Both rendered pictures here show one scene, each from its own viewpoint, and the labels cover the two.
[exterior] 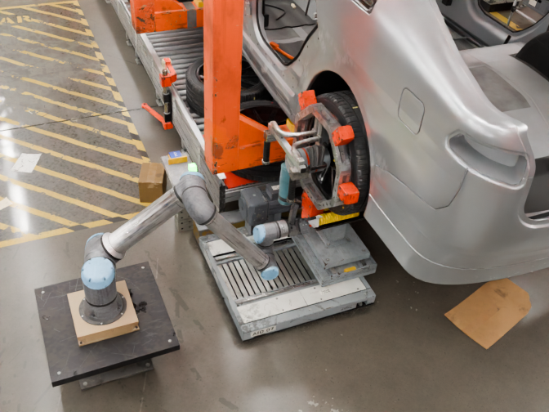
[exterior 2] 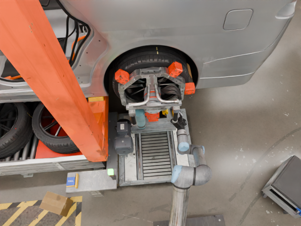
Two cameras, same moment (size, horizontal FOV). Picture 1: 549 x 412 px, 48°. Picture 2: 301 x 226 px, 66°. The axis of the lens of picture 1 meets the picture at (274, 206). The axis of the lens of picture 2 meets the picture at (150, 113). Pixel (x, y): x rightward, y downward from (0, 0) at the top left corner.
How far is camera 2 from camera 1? 2.43 m
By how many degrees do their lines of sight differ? 44
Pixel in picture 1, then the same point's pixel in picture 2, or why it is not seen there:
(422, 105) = (251, 10)
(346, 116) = (163, 60)
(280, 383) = (224, 168)
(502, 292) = not seen: hidden behind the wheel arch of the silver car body
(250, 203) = (129, 145)
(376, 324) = (196, 115)
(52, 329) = not seen: outside the picture
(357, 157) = (184, 71)
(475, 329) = not seen: hidden behind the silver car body
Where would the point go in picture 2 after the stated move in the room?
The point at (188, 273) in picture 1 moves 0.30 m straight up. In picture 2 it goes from (140, 197) to (138, 191)
